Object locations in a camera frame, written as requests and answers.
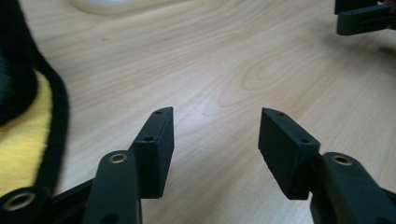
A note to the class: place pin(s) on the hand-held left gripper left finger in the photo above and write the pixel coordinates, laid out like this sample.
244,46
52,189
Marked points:
155,155

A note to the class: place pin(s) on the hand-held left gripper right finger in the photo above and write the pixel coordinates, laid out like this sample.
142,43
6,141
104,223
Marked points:
286,155

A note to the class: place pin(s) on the black towel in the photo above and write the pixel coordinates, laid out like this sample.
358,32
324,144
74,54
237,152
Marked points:
18,93

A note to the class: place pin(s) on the white towel rack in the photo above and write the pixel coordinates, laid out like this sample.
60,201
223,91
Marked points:
118,5

